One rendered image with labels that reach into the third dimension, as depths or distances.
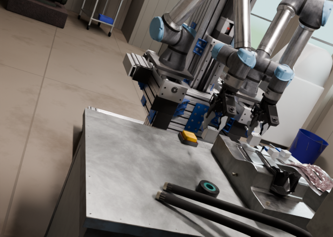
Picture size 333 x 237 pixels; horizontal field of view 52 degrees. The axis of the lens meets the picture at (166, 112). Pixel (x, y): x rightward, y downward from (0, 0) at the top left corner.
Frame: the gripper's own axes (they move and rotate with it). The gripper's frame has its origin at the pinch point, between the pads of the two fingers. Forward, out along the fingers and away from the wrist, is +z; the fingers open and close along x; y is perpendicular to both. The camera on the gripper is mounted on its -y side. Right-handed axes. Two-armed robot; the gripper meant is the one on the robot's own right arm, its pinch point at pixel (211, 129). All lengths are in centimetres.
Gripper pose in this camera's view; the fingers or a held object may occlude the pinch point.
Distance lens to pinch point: 147.5
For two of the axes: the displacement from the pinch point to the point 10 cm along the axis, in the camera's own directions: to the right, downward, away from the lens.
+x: -9.1, -3.0, -3.0
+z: -3.9, 8.7, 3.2
